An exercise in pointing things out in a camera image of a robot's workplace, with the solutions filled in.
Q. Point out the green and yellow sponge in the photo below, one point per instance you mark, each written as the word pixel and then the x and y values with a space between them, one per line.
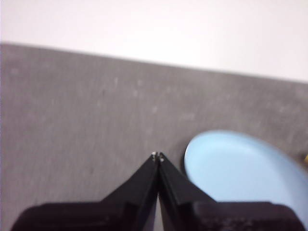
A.
pixel 306 159

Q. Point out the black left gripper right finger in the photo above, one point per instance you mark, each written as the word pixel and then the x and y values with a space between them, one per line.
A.
pixel 204 216

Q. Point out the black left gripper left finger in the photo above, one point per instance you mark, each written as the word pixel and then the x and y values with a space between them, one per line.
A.
pixel 108 214

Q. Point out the light blue round plate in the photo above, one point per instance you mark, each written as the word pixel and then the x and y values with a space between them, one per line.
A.
pixel 235 168

